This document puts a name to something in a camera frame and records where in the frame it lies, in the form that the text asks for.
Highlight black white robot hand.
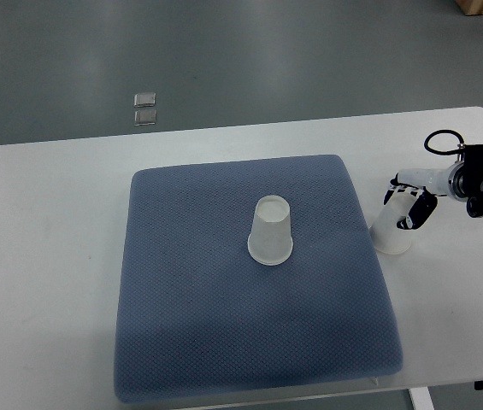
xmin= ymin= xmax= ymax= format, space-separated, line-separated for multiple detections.
xmin=383 ymin=168 xmax=454 ymax=231

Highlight white paper cup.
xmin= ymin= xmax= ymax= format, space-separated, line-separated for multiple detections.
xmin=247 ymin=195 xmax=293 ymax=266
xmin=369 ymin=193 xmax=416 ymax=255

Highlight white paper cup on cushion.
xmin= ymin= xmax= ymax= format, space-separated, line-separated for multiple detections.
xmin=247 ymin=195 xmax=293 ymax=266

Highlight white table leg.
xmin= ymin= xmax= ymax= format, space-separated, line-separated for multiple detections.
xmin=409 ymin=387 xmax=434 ymax=410

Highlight blue textured cushion mat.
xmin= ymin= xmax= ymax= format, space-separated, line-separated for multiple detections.
xmin=115 ymin=155 xmax=403 ymax=404

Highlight upper metal floor plate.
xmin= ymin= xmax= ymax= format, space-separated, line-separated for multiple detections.
xmin=133 ymin=91 xmax=156 ymax=108

